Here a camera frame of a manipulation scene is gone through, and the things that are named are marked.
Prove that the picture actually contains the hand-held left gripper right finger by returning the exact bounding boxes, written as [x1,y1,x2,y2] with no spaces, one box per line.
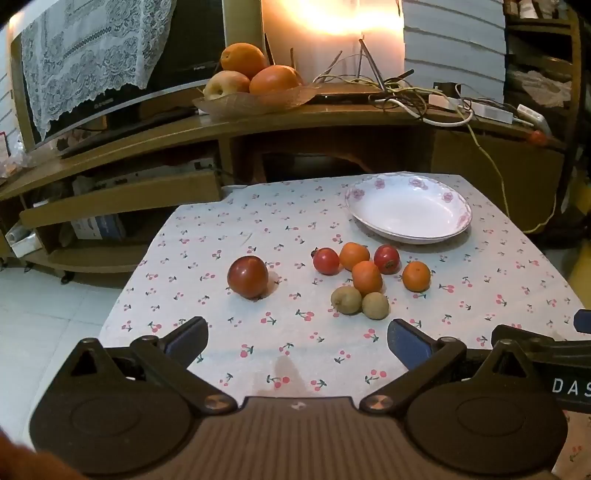
[359,318,542,414]

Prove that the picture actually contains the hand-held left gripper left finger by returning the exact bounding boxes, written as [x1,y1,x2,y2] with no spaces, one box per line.
[61,316,238,414]

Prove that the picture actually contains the brown kiwi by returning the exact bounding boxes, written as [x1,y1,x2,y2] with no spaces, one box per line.
[361,292,390,320]
[330,285,363,316]

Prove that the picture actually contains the small orange tangerine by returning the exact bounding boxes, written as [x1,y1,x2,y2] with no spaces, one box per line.
[351,260,384,296]
[402,261,432,293]
[339,242,371,271]

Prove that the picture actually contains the small red tomato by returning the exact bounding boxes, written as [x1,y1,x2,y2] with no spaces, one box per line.
[312,247,341,276]
[373,244,401,275]

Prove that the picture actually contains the large red tomato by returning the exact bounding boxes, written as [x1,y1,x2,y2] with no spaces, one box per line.
[226,255,269,300]

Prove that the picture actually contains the white floral plate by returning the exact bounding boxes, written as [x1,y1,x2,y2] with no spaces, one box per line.
[345,172,473,245]

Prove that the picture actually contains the blue and white box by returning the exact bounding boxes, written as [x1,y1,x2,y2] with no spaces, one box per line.
[71,213,128,241]

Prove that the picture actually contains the cherry print tablecloth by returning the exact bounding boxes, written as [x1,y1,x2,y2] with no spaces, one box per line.
[99,173,591,480]

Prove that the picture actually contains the white power adapter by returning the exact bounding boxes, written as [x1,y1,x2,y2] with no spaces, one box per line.
[516,104,549,134]

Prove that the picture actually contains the white power strip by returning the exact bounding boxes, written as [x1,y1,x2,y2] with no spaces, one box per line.
[428,94,515,125]

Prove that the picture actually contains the wooden television stand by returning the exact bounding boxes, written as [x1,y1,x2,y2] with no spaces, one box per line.
[0,83,573,283]

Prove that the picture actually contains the glass fruit bowl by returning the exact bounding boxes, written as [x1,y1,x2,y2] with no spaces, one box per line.
[192,85,319,116]

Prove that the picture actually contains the clear plastic bag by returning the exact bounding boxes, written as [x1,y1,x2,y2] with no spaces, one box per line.
[0,138,33,178]

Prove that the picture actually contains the black set-top box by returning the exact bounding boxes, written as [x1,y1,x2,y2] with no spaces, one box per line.
[313,85,408,105]

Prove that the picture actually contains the yellow apple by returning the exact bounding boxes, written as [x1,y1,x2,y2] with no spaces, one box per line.
[203,71,251,101]

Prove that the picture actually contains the large orange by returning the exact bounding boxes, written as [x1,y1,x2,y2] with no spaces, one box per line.
[249,65,304,95]
[220,42,269,80]

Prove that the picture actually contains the wooden shelf unit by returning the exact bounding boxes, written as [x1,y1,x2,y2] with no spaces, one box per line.
[504,0,583,144]

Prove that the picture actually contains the thin metal antenna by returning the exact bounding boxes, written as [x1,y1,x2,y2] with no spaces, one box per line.
[358,38,386,90]

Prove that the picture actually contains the black television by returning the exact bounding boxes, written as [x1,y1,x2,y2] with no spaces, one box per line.
[9,0,228,153]

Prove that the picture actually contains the white lace cloth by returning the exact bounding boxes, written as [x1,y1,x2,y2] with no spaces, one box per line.
[21,0,178,139]

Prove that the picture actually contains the tangled cables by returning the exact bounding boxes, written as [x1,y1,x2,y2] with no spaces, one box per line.
[462,113,557,234]

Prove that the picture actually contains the white cable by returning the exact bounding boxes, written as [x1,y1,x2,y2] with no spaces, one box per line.
[369,95,476,128]

